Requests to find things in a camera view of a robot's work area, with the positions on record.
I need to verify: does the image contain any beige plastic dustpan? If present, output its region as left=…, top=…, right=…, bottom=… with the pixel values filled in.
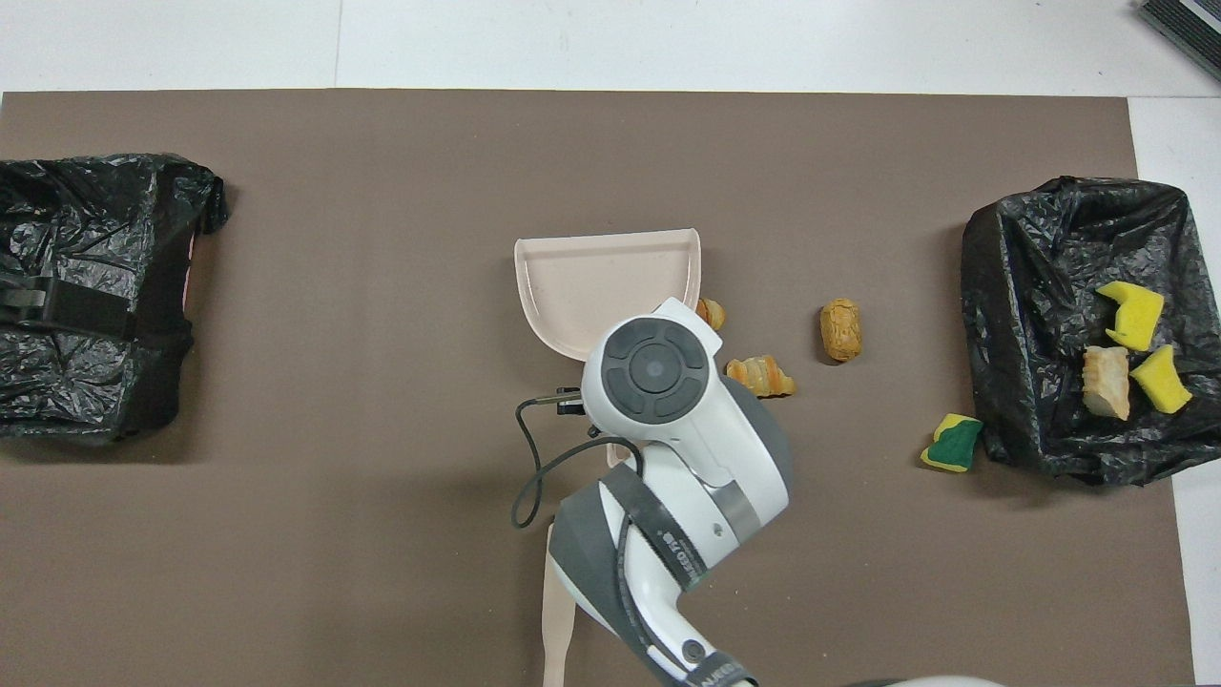
left=514, top=227, right=704, bottom=468

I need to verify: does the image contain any beige hand brush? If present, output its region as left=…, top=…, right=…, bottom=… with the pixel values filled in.
left=541, top=515, right=579, bottom=687

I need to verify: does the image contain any oval golden toy bread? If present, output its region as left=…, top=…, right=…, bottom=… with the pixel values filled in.
left=820, top=299, right=863, bottom=364

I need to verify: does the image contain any green and yellow sponge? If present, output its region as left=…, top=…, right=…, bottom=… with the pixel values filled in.
left=1095, top=281, right=1166, bottom=352
left=921, top=413, right=984, bottom=474

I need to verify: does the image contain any pale toy bread piece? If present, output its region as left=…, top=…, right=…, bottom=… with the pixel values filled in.
left=1083, top=345, right=1131, bottom=421

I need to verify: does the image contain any small yellow sponge piece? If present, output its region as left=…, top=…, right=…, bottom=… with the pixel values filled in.
left=1130, top=344, right=1193, bottom=415

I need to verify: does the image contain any bin with black bag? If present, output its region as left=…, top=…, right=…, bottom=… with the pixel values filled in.
left=0, top=153, right=230, bottom=448
left=961, top=175, right=1221, bottom=488

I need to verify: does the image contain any brown table mat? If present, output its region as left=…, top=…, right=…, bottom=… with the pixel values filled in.
left=0, top=91, right=1195, bottom=687

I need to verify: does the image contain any dark ribbed device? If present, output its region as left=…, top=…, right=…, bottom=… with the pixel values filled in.
left=1135, top=0, right=1221, bottom=82

